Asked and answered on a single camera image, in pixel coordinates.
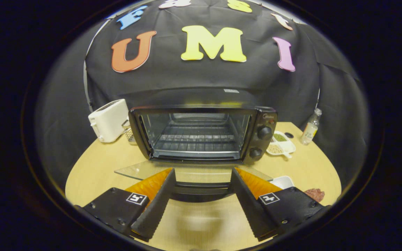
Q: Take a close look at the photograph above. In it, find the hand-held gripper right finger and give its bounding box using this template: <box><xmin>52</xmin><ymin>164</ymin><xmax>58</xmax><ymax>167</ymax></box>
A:
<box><xmin>230</xmin><ymin>167</ymin><xmax>328</xmax><ymax>242</ymax></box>

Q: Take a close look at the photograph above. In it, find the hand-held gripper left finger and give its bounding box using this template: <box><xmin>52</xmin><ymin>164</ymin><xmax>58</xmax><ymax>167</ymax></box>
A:
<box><xmin>79</xmin><ymin>168</ymin><xmax>177</xmax><ymax>242</ymax></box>

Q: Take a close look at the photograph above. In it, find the brown meat piece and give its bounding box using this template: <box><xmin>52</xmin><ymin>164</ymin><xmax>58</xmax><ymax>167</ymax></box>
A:
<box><xmin>305</xmin><ymin>188</ymin><xmax>325</xmax><ymax>203</ymax></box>

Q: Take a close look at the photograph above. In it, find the black toaster oven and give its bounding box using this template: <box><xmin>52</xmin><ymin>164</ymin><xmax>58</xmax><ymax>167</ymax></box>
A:
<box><xmin>114</xmin><ymin>87</ymin><xmax>278</xmax><ymax>203</ymax></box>

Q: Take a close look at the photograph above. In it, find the white toaster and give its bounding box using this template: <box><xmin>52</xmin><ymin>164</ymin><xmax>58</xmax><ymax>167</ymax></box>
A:
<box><xmin>88</xmin><ymin>99</ymin><xmax>130</xmax><ymax>143</ymax></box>

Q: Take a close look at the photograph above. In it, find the small white tray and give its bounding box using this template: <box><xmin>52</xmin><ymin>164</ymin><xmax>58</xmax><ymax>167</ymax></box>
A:
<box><xmin>270</xmin><ymin>176</ymin><xmax>295</xmax><ymax>190</ymax></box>

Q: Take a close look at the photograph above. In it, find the white divided dish of beans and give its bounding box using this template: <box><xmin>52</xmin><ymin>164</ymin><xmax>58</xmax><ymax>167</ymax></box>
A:
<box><xmin>266</xmin><ymin>131</ymin><xmax>296</xmax><ymax>159</ymax></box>

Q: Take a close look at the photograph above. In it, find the clear plastic bottle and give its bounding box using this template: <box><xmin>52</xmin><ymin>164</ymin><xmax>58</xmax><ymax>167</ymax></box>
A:
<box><xmin>300</xmin><ymin>108</ymin><xmax>322</xmax><ymax>146</ymax></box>

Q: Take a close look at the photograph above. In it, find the metal wire rack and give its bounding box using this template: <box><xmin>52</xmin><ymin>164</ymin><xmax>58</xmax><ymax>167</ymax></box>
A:
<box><xmin>122</xmin><ymin>119</ymin><xmax>138</xmax><ymax>145</ymax></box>

